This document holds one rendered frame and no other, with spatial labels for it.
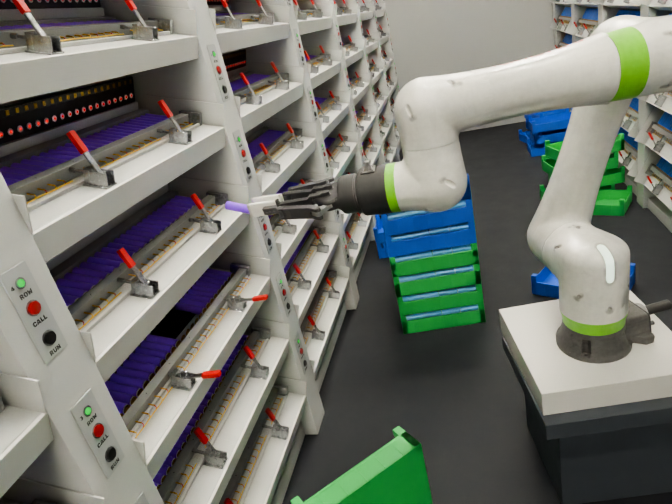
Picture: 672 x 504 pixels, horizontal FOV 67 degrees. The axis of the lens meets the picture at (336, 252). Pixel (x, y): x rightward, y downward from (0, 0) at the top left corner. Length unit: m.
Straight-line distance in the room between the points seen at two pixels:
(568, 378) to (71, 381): 0.90
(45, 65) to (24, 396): 0.42
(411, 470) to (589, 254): 0.60
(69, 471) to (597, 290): 0.93
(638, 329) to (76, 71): 1.14
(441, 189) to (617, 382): 0.53
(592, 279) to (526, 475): 0.56
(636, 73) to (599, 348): 0.54
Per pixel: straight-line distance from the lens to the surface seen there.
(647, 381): 1.19
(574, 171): 1.20
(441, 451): 1.49
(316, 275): 1.70
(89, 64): 0.89
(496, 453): 1.47
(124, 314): 0.87
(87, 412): 0.77
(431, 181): 0.90
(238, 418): 1.19
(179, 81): 1.24
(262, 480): 1.32
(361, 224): 2.55
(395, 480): 1.24
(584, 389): 1.15
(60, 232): 0.76
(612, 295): 1.13
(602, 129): 1.19
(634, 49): 1.00
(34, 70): 0.80
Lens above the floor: 1.07
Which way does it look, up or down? 23 degrees down
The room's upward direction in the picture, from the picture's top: 13 degrees counter-clockwise
